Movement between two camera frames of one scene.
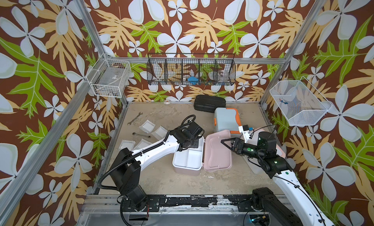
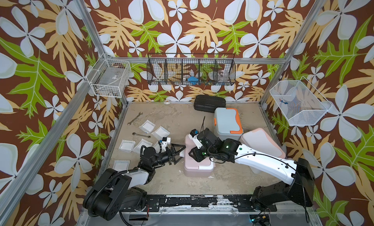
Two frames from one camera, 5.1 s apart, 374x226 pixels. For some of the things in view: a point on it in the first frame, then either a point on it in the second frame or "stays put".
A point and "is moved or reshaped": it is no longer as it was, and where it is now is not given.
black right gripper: x=237 y=148 -> x=196 y=155
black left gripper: x=196 y=142 -> x=176 y=152
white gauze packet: x=129 y=144 stays put
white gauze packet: x=142 y=144 stays put
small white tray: x=148 y=126 stays put
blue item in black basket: x=193 y=80 stays put
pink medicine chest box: x=189 y=161 is moved or reshaped
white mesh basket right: x=302 y=103 stays put
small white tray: x=160 y=133 stays put
